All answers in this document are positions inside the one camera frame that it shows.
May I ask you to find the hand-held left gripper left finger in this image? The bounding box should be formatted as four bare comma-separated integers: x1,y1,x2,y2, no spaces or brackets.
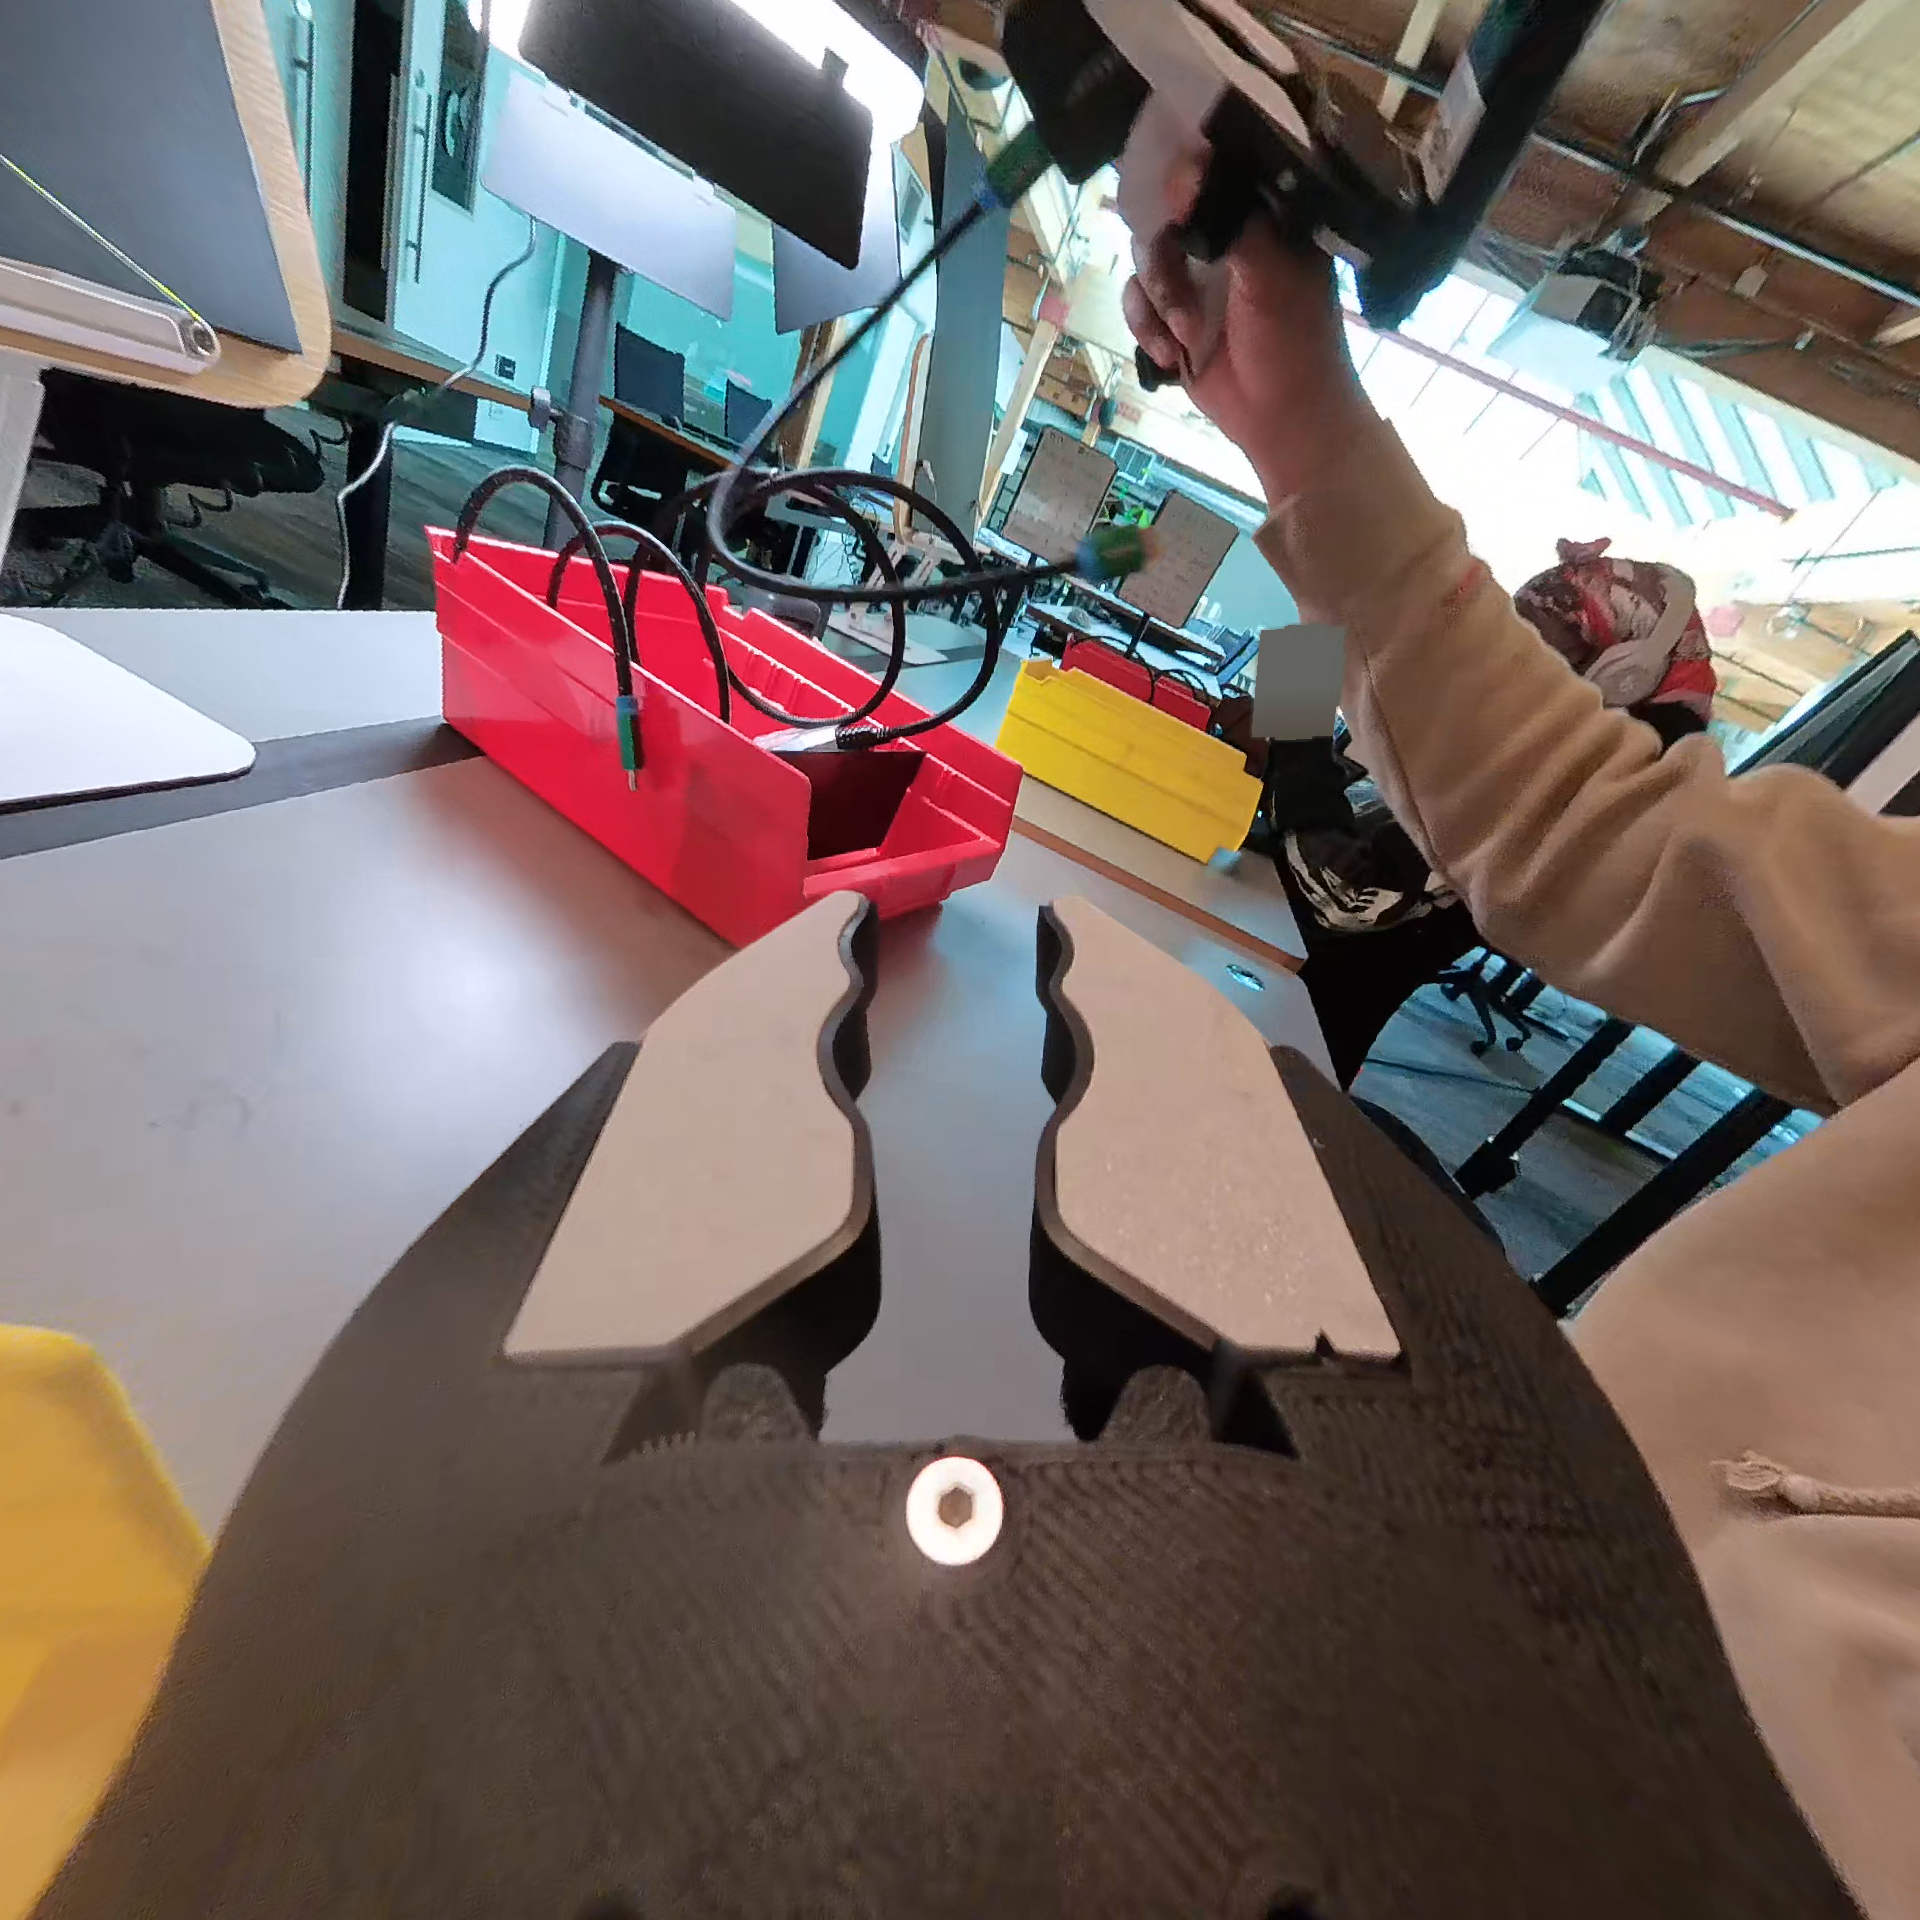
502,893,882,1368

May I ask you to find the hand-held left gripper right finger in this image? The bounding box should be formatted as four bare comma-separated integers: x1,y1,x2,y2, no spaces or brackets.
1033,900,1407,1368

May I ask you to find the person's right hand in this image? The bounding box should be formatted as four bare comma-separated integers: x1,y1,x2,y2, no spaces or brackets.
1114,95,1373,489

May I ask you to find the red storage bin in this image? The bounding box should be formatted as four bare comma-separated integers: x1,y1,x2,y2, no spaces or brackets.
1060,637,1205,709
424,527,1026,949

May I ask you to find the black monitor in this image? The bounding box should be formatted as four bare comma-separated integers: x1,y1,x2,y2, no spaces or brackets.
514,0,875,274

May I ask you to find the long wooden desk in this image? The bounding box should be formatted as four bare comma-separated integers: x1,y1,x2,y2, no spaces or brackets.
331,320,751,495

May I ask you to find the tall grey panel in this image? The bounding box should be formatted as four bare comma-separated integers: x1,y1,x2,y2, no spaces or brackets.
910,90,1015,527

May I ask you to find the grey monitor back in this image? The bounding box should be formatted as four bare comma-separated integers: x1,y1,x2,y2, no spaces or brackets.
771,212,901,335
480,70,740,320

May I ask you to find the person's cream hoodie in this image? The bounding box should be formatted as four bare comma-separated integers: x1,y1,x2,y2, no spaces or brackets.
1559,1104,1920,1920

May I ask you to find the white ceiling projector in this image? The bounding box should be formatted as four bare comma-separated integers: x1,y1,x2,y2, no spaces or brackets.
1531,247,1663,360

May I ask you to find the person's right forearm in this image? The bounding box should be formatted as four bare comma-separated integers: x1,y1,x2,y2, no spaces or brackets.
1251,412,1920,1116

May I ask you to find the black bin divider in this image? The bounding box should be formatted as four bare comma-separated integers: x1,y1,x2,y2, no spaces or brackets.
779,746,928,858

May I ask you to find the white book stand dark board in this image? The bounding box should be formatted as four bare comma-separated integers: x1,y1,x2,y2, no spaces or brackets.
0,0,333,814

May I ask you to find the black office chair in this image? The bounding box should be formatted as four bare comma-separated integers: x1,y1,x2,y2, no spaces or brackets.
28,377,326,608
1432,953,1563,1054

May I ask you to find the yellow storage bin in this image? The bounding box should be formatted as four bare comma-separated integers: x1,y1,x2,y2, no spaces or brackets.
0,1324,209,1920
994,658,1263,867

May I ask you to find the monitor with grid display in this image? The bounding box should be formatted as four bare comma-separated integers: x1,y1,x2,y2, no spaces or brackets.
1001,429,1122,560
1114,493,1241,626

